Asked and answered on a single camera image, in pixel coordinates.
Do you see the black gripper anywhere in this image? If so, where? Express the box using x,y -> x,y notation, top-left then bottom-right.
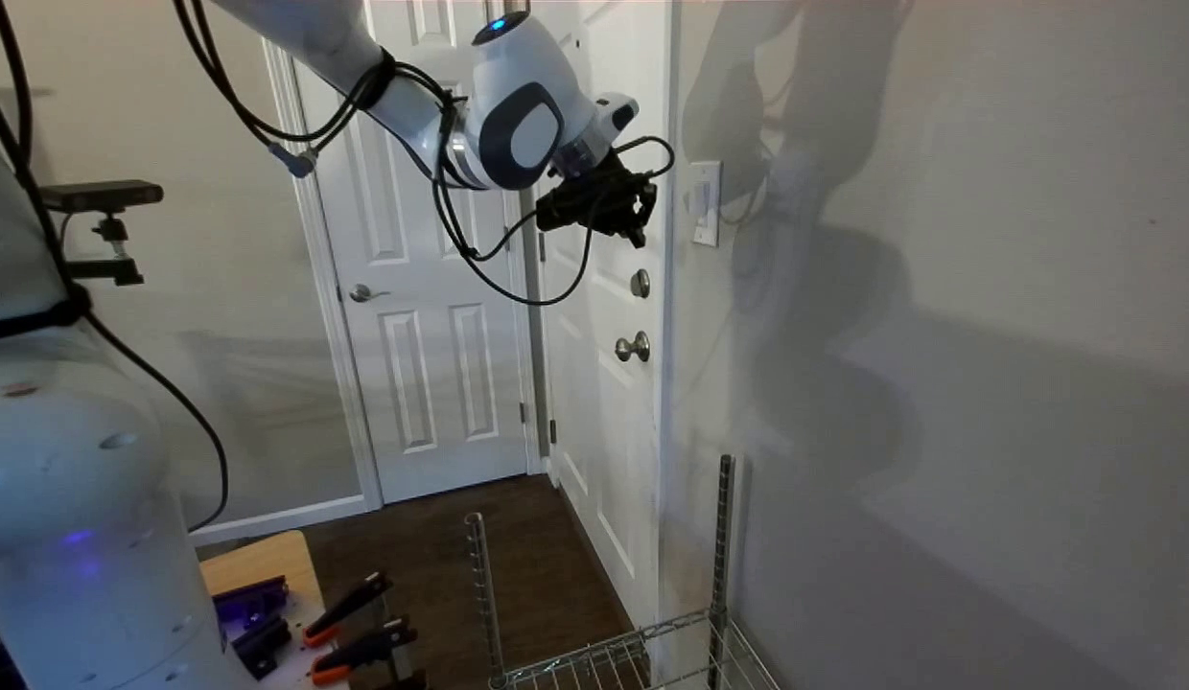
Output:
580,145 -> 663,252

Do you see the white rocker light switch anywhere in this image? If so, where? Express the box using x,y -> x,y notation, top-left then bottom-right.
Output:
687,159 -> 727,252

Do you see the silver round door knob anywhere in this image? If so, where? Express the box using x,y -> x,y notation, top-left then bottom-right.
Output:
614,327 -> 658,367

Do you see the white door casing trim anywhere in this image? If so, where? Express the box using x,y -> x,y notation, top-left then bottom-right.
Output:
654,0 -> 687,624

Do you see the black orange spring clamp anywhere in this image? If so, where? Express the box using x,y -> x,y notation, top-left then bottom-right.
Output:
302,614 -> 421,690
301,568 -> 398,649

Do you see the black box with purple glow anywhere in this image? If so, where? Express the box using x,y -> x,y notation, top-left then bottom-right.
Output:
210,574 -> 297,639

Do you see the small black box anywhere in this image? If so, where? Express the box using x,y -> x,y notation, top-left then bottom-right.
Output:
232,617 -> 297,684

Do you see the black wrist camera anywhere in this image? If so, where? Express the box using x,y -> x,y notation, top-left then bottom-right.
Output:
532,177 -> 604,239

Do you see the white door with lever handle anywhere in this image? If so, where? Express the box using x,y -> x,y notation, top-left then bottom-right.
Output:
284,0 -> 546,506

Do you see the silver lever door handle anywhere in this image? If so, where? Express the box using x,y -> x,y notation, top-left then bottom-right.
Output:
346,281 -> 398,311

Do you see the black cable with connector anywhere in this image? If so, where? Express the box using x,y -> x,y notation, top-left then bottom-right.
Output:
168,0 -> 474,185

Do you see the thin metal shelf post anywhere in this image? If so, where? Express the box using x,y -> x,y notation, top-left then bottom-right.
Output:
461,511 -> 511,690

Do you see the metal wire shelf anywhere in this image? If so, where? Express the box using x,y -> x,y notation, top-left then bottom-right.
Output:
485,607 -> 787,690

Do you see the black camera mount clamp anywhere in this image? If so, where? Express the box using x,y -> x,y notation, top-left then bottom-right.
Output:
53,211 -> 150,290

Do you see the black stereo camera bar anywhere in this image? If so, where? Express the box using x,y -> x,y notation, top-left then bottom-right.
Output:
33,177 -> 168,220

